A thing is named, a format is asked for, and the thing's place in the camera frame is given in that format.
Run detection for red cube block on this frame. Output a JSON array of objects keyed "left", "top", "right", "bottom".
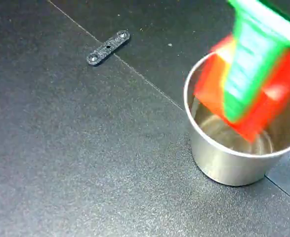
[{"left": 193, "top": 34, "right": 290, "bottom": 143}]

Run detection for black textured work board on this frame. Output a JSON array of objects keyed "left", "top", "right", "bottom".
[{"left": 0, "top": 0, "right": 290, "bottom": 237}]

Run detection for stainless steel cup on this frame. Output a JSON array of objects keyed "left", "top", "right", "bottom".
[{"left": 183, "top": 50, "right": 290, "bottom": 186}]

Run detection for black joining bracket with screws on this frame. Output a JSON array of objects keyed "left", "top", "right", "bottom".
[{"left": 86, "top": 29, "right": 130, "bottom": 66}]

